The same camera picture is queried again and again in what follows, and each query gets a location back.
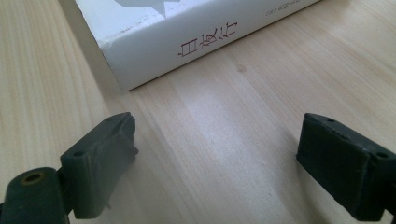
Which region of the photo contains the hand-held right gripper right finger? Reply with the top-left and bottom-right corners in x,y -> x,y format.
295,112 -> 396,222

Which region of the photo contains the white book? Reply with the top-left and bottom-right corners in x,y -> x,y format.
74,0 -> 321,91

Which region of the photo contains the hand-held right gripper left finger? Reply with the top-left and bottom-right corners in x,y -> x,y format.
59,111 -> 139,219

